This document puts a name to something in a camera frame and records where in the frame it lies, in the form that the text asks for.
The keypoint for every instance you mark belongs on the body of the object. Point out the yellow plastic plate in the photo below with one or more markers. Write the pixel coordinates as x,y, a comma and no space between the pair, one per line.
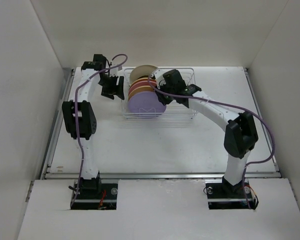
141,89
136,82

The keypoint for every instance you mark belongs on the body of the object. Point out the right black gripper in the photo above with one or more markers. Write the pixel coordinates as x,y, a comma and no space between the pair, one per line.
164,101

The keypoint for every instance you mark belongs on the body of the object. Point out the beige plastic plate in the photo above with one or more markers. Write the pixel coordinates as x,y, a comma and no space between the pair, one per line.
141,71

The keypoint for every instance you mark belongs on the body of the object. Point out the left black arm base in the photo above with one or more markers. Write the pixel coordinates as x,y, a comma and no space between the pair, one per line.
95,196

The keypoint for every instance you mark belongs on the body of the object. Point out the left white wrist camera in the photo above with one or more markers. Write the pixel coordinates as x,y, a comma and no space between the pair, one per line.
115,71

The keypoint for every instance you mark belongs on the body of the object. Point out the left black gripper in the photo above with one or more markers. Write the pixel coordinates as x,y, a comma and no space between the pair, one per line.
109,93

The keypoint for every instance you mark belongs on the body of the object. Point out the white wire dish rack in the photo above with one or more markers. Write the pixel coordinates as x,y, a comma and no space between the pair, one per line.
174,111

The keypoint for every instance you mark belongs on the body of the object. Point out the purple plastic plate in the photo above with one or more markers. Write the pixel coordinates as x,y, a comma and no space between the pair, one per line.
146,105

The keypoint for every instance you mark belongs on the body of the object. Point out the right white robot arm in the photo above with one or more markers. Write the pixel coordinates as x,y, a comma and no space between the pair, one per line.
240,133

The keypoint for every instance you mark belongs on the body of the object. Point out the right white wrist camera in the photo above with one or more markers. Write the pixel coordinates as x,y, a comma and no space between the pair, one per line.
158,76

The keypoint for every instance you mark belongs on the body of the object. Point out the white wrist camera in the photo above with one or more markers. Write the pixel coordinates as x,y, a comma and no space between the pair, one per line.
158,76
115,71

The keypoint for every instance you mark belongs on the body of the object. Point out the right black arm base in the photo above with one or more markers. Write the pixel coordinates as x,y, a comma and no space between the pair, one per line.
219,199

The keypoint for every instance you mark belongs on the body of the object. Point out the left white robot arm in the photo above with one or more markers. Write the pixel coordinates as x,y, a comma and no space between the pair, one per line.
79,117

